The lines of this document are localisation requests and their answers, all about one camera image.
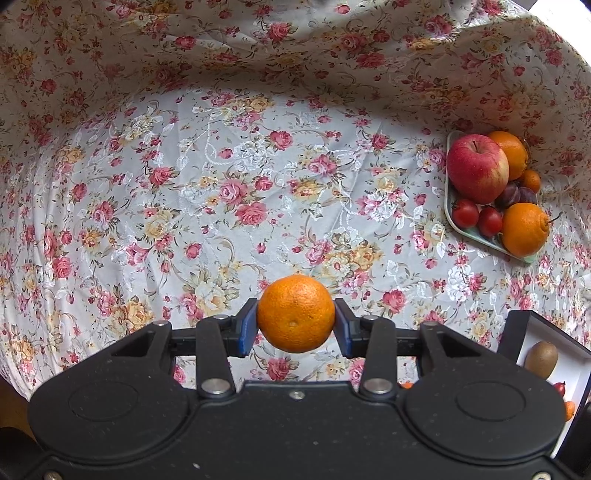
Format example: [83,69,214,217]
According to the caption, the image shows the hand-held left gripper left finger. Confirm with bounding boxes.
[111,298,266,400]

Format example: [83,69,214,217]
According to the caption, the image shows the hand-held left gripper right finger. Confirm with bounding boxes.
[333,298,483,401]

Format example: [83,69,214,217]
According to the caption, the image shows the dimpled mandarin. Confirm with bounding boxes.
[257,274,336,354]

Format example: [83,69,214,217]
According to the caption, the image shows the white box with dark rim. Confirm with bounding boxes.
[496,310,591,462]

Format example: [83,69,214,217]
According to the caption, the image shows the brown kiwi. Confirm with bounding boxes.
[524,342,558,380]

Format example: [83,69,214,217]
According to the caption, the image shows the pale green plate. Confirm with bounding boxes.
[444,130,548,265]

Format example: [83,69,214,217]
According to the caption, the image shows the floral tablecloth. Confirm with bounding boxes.
[0,0,591,402]

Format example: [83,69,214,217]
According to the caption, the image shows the large knobbed orange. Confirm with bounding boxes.
[501,202,562,257]

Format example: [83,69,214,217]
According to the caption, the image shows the red apple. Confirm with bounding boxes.
[446,134,510,205]

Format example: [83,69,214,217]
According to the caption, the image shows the large round orange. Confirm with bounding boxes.
[487,130,529,182]

